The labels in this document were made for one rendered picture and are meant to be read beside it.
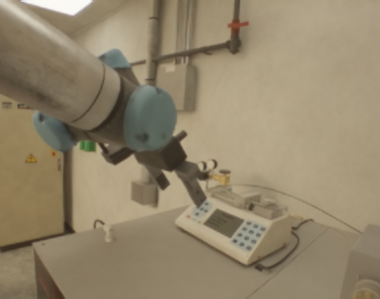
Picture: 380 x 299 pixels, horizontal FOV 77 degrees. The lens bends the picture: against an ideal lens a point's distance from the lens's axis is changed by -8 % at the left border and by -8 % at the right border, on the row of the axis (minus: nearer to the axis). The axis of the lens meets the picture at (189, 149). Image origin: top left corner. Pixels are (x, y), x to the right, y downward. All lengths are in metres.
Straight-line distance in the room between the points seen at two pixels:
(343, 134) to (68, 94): 1.18
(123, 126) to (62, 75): 0.08
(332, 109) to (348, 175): 0.31
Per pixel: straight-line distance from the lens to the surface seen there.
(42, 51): 0.23
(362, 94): 1.29
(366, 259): 0.42
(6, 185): 3.55
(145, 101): 0.27
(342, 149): 1.29
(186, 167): 0.47
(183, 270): 0.52
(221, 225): 0.62
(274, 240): 0.61
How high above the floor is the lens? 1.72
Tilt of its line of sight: 6 degrees down
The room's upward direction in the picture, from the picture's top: 4 degrees clockwise
